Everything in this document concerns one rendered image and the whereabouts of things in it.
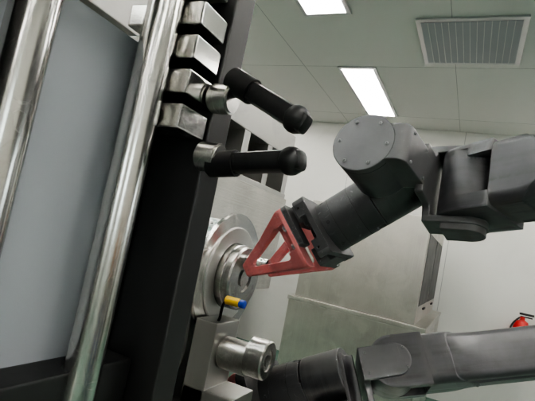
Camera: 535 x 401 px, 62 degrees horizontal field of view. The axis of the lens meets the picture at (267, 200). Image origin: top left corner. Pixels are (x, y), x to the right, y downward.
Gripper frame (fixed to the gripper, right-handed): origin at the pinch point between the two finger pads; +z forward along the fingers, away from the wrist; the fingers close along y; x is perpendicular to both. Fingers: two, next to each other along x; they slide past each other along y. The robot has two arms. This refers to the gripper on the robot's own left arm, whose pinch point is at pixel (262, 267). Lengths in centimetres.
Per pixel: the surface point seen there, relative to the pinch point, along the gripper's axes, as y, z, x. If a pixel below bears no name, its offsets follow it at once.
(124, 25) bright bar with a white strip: -25.8, -8.4, 13.1
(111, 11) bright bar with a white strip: -27.1, -8.6, 13.3
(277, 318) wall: 452, 185, 46
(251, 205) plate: 67, 20, 33
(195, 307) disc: -5.9, 6.5, -1.4
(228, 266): -3.3, 2.3, 1.3
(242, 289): 1.0, 3.8, -0.7
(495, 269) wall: 450, -47, -13
